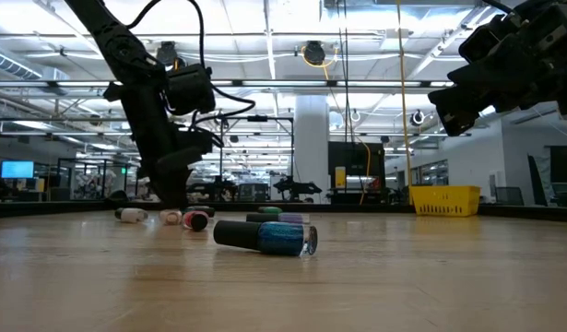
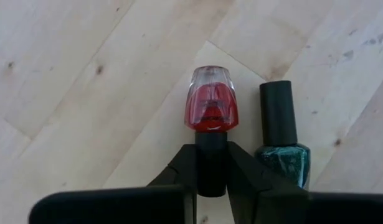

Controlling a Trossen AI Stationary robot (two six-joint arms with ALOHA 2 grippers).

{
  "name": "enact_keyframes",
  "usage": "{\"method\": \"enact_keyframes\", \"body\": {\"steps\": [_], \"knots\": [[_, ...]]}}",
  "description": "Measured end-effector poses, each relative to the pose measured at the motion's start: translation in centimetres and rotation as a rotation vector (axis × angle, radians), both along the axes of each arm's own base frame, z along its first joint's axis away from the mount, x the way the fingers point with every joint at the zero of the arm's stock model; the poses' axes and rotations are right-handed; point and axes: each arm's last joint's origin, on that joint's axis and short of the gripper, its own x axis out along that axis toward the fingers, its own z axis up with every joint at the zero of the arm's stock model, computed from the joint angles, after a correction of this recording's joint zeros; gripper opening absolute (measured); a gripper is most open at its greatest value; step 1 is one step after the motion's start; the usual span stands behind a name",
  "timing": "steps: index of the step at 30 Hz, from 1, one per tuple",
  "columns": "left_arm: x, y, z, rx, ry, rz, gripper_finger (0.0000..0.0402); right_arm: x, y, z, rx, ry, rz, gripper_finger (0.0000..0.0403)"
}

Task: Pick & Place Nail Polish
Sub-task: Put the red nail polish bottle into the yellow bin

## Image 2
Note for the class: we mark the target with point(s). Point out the dark teal nail polish bottle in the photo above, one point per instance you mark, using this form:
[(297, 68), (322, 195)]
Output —
[(278, 115)]

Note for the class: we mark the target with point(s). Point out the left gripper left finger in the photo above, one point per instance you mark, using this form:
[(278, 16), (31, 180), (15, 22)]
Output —
[(116, 207)]

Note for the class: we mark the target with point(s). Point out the dark red nail polish bottle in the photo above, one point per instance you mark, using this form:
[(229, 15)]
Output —
[(211, 109)]

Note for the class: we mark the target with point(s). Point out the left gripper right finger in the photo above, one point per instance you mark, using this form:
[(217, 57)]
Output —
[(287, 208)]

